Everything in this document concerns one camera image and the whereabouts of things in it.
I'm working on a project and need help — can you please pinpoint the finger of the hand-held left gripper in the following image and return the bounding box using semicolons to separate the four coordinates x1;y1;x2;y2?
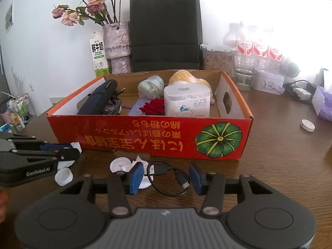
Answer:
0;132;74;153
10;148;80;164

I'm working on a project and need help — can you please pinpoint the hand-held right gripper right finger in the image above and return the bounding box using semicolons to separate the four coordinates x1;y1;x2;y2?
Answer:
189;163;274;217

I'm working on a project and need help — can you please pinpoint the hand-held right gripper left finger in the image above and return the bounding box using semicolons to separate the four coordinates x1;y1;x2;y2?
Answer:
58;162;144;218

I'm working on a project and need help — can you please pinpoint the small white bottle cap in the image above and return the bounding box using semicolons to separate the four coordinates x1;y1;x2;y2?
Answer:
55;168;74;186

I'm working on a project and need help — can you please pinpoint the short black usb cable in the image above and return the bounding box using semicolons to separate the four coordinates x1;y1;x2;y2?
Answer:
146;160;191;196

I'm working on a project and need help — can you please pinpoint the red cardboard box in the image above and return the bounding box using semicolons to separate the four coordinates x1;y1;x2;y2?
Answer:
46;69;254;161

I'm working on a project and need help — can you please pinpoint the black zip case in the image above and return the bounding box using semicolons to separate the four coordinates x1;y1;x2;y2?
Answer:
77;79;118;115

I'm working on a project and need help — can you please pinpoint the purple fabric pouch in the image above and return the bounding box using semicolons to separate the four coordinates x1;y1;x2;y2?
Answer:
122;98;146;116

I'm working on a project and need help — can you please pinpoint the black cable bundle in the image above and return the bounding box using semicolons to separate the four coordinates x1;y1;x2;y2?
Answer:
102;87;126;115

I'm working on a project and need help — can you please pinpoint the red fabric rose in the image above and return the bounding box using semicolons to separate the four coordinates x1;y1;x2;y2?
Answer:
139;98;166;116

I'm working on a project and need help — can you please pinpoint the cotton swab box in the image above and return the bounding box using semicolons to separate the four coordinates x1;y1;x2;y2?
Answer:
163;82;211;117

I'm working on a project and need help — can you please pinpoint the white plastic bag wad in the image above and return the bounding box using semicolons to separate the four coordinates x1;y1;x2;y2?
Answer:
137;75;166;98

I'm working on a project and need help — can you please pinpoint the white and yellow plush toy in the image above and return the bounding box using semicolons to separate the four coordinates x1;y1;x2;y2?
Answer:
168;69;216;104

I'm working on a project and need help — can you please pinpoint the brown wooden desktop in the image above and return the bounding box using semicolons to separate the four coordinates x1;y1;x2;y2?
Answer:
0;83;332;249

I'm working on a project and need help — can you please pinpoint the person's left hand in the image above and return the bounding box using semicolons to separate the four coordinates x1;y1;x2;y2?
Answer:
0;189;11;223

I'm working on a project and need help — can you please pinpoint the large white lid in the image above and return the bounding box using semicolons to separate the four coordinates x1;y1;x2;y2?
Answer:
110;156;154;190

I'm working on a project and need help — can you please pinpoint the metal storage rack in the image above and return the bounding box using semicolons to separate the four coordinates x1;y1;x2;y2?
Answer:
0;91;33;134

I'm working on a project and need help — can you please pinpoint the milk carton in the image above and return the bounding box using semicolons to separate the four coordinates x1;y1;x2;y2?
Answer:
89;30;111;78

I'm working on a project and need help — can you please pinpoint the clear glass cup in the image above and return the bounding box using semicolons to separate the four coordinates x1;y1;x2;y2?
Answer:
233;53;256;91

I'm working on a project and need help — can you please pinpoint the white printed tin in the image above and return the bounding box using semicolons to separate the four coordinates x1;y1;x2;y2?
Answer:
253;71;285;95

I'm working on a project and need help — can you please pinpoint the clear snack container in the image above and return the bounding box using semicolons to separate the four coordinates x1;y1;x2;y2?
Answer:
200;44;234;77

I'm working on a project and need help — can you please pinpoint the purple vase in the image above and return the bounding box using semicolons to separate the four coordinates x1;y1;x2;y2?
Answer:
102;21;131;74

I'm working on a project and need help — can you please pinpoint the small white round disc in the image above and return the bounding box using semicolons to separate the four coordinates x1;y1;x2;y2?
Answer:
300;119;316;132

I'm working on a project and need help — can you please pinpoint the white power adapter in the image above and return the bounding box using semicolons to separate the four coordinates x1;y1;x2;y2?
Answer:
292;87;312;101

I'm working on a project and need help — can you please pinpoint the water bottle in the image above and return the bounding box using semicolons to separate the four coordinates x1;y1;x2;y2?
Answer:
236;22;253;70
250;27;269;70
266;30;284;73

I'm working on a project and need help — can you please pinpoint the purple tissue box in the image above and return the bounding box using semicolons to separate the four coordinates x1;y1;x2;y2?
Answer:
311;84;332;122

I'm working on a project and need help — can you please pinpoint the black paper bag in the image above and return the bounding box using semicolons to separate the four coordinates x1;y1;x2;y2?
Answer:
129;0;203;73

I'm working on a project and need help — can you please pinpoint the wall panel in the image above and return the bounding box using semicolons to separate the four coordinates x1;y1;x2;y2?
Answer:
5;1;15;33

